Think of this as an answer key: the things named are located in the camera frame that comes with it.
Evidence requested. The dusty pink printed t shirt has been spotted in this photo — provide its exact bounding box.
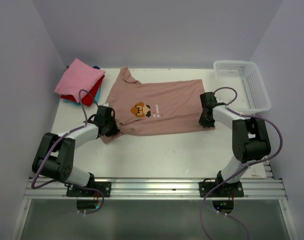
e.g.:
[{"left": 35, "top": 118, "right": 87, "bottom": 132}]
[{"left": 101, "top": 67, "right": 205, "bottom": 144}]

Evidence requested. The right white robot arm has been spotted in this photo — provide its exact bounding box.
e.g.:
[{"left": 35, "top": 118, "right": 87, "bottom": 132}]
[{"left": 199, "top": 92, "right": 271, "bottom": 196}]

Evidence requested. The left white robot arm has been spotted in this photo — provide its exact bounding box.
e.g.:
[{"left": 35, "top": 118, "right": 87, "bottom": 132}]
[{"left": 31, "top": 105, "right": 119, "bottom": 197}]

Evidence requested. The folded teal t shirt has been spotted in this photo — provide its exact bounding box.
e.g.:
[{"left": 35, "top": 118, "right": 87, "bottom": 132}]
[{"left": 63, "top": 65, "right": 104, "bottom": 107}]

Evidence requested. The folded red t shirt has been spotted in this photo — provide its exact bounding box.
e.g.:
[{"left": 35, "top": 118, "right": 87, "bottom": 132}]
[{"left": 60, "top": 74, "right": 105, "bottom": 107}]

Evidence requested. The white plastic basket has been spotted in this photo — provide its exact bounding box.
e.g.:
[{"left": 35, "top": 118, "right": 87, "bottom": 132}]
[{"left": 213, "top": 60, "right": 271, "bottom": 115}]

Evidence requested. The folded pink t shirt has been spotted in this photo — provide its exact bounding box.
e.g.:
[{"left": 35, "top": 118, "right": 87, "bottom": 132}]
[{"left": 55, "top": 59, "right": 105, "bottom": 107}]

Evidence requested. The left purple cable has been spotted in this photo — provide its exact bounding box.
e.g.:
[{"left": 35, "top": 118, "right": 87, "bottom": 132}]
[{"left": 31, "top": 89, "right": 106, "bottom": 215}]

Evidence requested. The purple cable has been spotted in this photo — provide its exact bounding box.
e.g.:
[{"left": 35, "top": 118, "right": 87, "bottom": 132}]
[
  {"left": 200, "top": 86, "right": 284, "bottom": 240},
  {"left": 31, "top": 89, "right": 106, "bottom": 215}
]

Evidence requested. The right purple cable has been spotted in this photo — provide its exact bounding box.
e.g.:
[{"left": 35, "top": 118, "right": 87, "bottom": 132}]
[{"left": 200, "top": 86, "right": 284, "bottom": 240}]

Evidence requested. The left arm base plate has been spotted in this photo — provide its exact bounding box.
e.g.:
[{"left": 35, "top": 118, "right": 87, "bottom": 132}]
[{"left": 66, "top": 181, "right": 112, "bottom": 198}]

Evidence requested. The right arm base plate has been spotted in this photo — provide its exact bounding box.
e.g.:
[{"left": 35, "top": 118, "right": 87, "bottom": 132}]
[{"left": 198, "top": 178, "right": 244, "bottom": 198}]

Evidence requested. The aluminium mounting rail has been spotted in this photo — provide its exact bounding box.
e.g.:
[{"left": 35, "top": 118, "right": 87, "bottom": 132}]
[{"left": 24, "top": 178, "right": 287, "bottom": 200}]

